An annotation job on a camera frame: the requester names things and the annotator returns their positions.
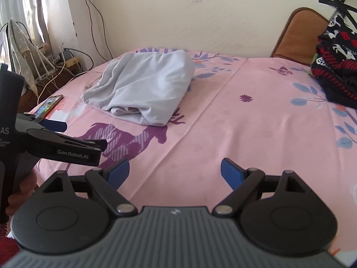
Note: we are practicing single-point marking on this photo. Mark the brown wooden headboard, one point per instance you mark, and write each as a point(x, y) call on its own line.
point(298, 33)

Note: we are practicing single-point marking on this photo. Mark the power strip with plugs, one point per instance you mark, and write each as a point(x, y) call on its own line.
point(68, 58)

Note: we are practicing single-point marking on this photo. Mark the black red patterned clothes pile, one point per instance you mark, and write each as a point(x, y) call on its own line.
point(337, 61)

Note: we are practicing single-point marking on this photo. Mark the black tape strips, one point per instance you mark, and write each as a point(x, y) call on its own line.
point(339, 2)

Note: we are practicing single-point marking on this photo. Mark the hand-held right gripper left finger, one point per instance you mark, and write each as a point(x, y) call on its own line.
point(118, 173)

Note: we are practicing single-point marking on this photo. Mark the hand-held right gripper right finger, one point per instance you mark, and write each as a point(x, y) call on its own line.
point(233, 173)

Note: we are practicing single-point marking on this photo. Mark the grey covered ironing board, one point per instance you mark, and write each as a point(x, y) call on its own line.
point(21, 50)

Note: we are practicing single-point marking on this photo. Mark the person's red garment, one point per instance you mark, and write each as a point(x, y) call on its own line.
point(7, 243)

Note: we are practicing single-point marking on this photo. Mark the grey curtain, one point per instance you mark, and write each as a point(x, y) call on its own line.
point(25, 2)

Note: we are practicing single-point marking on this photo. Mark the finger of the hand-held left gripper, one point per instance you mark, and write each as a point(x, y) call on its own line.
point(69, 139)
point(54, 125)

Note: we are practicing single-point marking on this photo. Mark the pink floral bed sheet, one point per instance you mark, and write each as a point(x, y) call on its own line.
point(237, 122)

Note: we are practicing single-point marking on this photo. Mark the light grey garment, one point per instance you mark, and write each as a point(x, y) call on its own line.
point(147, 83)

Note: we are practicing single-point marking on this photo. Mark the smartphone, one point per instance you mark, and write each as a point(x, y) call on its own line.
point(49, 105)

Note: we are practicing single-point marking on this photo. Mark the person's left hand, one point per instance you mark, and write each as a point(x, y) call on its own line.
point(23, 189)

